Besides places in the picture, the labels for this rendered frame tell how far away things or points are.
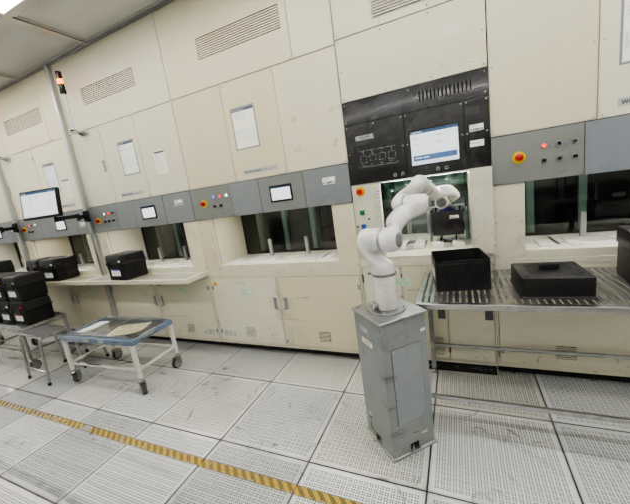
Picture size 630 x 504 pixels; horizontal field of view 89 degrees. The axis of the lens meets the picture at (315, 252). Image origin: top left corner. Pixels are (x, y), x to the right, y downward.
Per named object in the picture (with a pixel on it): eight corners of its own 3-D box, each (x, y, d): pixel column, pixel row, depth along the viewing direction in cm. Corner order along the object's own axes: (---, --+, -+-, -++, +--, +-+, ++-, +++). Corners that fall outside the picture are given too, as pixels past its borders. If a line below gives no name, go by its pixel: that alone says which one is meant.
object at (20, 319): (12, 325, 338) (4, 302, 333) (43, 314, 362) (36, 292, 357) (27, 326, 325) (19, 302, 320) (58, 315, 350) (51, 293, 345)
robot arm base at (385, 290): (381, 319, 153) (377, 282, 149) (362, 307, 171) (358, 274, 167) (414, 309, 159) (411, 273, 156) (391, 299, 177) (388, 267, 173)
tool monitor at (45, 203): (25, 230, 309) (13, 193, 302) (80, 223, 354) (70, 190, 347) (49, 227, 292) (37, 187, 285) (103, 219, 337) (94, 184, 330)
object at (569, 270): (521, 299, 153) (520, 273, 150) (509, 280, 180) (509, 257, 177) (598, 299, 142) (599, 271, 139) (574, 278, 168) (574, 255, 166)
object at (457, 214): (431, 241, 239) (427, 199, 231) (432, 234, 257) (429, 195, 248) (467, 239, 229) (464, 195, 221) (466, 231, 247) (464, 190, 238)
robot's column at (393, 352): (394, 464, 162) (378, 325, 147) (366, 428, 188) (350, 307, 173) (437, 442, 171) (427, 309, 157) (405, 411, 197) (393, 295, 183)
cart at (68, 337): (68, 384, 290) (52, 336, 280) (119, 355, 336) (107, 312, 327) (145, 396, 253) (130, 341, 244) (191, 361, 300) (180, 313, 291)
